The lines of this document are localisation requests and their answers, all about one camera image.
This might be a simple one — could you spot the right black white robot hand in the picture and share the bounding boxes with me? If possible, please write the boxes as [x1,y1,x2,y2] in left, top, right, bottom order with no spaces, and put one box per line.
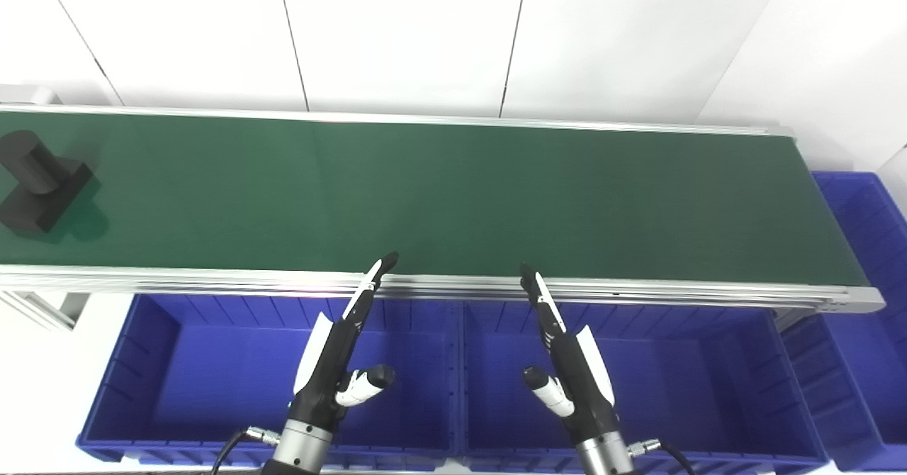
[519,262,623,444]

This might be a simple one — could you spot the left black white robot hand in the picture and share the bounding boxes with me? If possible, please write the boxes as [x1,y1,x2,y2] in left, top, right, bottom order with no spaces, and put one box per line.
[287,251,399,433]

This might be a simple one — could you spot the black cylinder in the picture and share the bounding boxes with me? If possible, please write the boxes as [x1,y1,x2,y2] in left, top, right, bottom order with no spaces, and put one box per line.
[0,130,96,234]

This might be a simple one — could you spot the blue plastic bin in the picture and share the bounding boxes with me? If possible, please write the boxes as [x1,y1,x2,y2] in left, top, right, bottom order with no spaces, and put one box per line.
[77,294,466,471]
[457,299,830,475]
[779,171,907,473]

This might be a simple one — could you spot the green conveyor belt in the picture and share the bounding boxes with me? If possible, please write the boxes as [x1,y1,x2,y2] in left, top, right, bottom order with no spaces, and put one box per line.
[0,110,869,289]
[0,103,886,315]

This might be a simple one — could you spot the aluminium conveyor support leg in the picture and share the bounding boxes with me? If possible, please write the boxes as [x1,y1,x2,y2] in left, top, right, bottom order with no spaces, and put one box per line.
[0,290,90,333]

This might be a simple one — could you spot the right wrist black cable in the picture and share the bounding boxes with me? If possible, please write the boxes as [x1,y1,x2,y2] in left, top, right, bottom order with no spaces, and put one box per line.
[626,440,699,475]

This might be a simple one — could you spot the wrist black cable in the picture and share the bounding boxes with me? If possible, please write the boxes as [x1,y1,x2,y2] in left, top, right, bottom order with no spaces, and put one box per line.
[626,440,699,475]
[211,426,282,475]

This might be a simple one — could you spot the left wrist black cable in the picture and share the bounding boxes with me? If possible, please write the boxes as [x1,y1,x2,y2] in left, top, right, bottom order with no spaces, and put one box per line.
[211,426,282,475]

